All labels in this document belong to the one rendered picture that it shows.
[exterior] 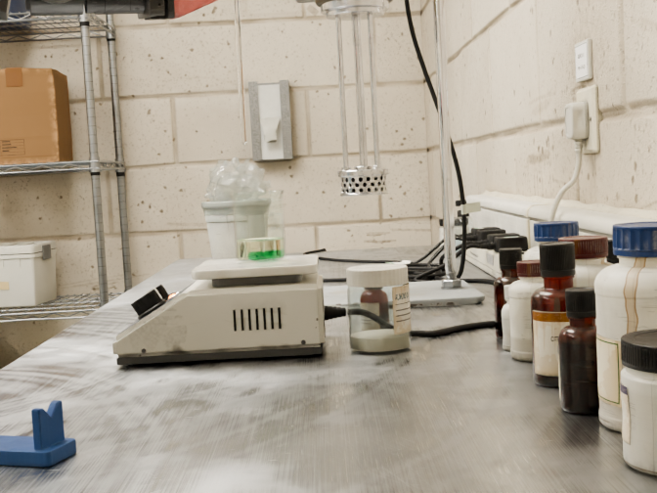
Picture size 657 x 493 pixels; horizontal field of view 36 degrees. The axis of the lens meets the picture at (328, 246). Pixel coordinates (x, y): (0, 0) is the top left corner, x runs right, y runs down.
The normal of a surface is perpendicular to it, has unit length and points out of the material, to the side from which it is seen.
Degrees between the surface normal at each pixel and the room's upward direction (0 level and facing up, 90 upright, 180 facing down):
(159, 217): 90
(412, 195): 90
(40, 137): 93
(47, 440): 90
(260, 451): 0
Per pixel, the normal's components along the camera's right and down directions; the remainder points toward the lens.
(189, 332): 0.00, 0.07
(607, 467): -0.05, -1.00
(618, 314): -0.77, 0.10
